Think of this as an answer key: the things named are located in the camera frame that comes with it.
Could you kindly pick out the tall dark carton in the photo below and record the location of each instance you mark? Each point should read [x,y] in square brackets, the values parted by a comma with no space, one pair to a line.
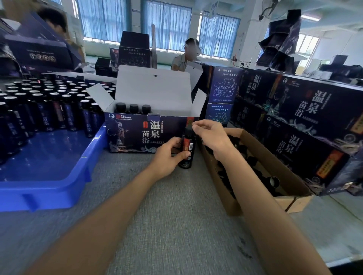
[134,52]

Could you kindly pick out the person's left thumb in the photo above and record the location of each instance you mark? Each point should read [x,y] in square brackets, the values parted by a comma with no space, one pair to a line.
[181,155]

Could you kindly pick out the open dark printed carton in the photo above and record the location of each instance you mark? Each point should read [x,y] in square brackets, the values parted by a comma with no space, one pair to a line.
[153,90]

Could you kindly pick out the person's left forearm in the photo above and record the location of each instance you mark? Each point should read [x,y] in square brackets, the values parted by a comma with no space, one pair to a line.
[107,218]

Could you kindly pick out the person's right forearm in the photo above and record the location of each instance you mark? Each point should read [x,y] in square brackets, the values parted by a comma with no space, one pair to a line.
[263,215]

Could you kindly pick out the person's right thumb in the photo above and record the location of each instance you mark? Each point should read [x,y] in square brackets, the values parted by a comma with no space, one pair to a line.
[200,129]

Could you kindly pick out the dark carton with open flaps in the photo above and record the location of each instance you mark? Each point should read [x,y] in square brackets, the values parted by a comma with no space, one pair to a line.
[36,48]

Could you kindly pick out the group of dark bottles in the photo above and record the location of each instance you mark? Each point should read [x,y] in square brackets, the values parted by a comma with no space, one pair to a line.
[42,107]

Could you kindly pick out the black bags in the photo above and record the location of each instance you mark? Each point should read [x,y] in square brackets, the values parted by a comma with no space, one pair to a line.
[343,70]

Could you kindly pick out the brown cardboard box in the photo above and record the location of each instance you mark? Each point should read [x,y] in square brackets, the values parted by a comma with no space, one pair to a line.
[286,184]

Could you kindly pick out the stack of open dark cartons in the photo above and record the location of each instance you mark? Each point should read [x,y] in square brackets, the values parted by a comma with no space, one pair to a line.
[280,45]

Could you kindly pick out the person's right hand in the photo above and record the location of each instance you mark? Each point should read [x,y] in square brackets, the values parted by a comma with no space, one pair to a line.
[217,138]

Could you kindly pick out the dark bottle with red label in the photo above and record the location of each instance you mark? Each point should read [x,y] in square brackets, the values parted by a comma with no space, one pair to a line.
[189,141]

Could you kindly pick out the pile of black caps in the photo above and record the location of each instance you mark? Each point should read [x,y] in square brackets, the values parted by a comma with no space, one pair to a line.
[249,161]

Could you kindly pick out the person's left hand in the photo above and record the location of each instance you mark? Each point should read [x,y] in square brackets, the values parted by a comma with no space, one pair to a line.
[163,163]

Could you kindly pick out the blue window curtain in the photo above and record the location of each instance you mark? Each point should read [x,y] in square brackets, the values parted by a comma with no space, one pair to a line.
[218,35]
[168,27]
[102,18]

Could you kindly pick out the blue plastic tray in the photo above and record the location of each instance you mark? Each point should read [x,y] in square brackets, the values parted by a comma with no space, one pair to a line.
[45,167]

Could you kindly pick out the closed dark printed carton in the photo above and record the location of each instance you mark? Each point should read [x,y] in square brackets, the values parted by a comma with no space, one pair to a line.
[303,154]
[227,85]
[219,113]
[326,110]

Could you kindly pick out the black capped bottle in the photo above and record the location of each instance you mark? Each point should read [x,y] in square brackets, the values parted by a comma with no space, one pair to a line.
[146,109]
[133,108]
[120,107]

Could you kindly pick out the small black box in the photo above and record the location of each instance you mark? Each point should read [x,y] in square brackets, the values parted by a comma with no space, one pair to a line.
[102,66]

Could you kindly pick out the wall fan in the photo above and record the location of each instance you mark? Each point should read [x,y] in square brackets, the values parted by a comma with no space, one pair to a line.
[273,8]

